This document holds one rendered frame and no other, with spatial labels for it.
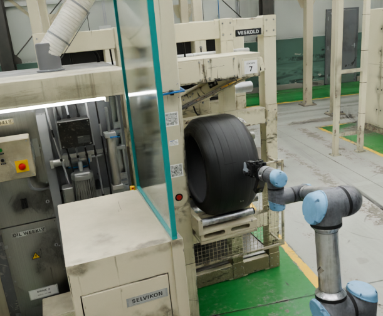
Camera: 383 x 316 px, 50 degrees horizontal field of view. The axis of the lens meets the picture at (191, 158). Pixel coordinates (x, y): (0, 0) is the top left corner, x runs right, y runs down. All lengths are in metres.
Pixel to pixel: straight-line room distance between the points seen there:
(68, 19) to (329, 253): 1.68
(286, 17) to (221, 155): 10.36
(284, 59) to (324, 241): 10.85
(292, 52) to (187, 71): 10.01
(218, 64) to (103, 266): 1.50
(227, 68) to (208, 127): 0.48
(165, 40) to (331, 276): 1.32
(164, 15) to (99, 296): 1.34
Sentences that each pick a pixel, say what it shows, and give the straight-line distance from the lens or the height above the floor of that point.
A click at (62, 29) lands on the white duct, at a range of 2.34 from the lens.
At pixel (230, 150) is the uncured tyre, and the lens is 2.18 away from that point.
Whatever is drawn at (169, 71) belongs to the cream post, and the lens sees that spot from 2.16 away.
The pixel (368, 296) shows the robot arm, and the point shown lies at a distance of 1.78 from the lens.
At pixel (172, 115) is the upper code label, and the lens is 2.19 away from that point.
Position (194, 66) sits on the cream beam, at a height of 1.74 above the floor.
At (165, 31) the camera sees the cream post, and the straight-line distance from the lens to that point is 2.14.
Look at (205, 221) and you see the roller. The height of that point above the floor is 0.91.
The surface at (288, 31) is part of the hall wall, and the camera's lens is 12.38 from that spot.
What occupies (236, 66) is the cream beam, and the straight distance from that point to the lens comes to 2.58.
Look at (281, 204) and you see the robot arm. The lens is 1.93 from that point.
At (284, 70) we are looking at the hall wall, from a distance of 12.32.
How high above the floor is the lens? 1.97
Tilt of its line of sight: 18 degrees down
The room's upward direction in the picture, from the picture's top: 5 degrees counter-clockwise
